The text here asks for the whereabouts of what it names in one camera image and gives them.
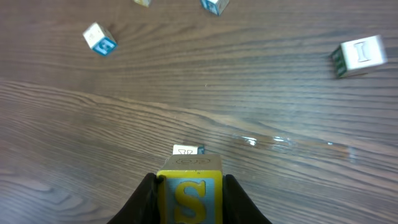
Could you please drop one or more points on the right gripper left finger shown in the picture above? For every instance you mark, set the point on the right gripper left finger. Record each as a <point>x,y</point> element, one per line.
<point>141,207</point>

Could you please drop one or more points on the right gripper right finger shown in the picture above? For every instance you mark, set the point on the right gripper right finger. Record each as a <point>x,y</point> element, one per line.
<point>238,208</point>

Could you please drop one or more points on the yellow wooden block S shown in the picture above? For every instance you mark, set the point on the yellow wooden block S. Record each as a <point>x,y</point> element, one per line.
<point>191,189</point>

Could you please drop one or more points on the wooden block yellow side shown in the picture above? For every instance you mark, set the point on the wooden block yellow side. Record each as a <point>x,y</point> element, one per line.
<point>145,3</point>

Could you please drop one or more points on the wooden block blue five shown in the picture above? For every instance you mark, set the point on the wooden block blue five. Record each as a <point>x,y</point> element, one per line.
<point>99,39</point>

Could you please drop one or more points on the wooden block green letter I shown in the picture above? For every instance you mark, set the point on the wooden block green letter I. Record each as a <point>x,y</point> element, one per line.
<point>357,57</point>

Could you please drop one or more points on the wooden block blue P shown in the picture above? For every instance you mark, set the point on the wooden block blue P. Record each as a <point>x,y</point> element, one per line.
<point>214,6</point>

